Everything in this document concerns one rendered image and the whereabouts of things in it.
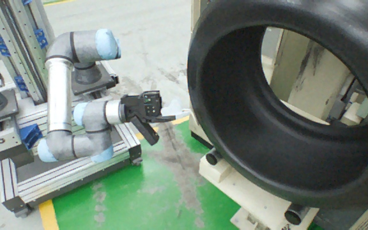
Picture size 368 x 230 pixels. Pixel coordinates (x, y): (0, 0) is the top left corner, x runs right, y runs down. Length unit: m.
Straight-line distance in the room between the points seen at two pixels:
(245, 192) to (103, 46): 0.71
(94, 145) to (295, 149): 0.65
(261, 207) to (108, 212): 1.15
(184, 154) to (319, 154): 1.26
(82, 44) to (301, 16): 0.77
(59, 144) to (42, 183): 0.93
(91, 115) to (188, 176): 1.19
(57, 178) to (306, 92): 1.44
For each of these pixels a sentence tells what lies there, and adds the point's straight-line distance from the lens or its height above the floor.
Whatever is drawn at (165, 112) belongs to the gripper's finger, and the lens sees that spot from 0.78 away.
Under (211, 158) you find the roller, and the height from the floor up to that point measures 0.91.
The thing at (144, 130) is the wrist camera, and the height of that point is 0.99.
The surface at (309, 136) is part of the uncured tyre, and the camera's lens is 0.94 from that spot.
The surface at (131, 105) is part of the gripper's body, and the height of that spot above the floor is 1.06.
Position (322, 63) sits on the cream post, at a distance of 0.92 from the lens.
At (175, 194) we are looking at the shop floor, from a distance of 1.82.
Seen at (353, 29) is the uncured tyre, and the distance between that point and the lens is 0.47.
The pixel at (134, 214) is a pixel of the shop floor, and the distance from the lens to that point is 1.78.
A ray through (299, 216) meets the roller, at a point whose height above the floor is 0.92.
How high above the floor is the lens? 1.57
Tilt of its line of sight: 43 degrees down
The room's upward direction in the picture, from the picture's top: straight up
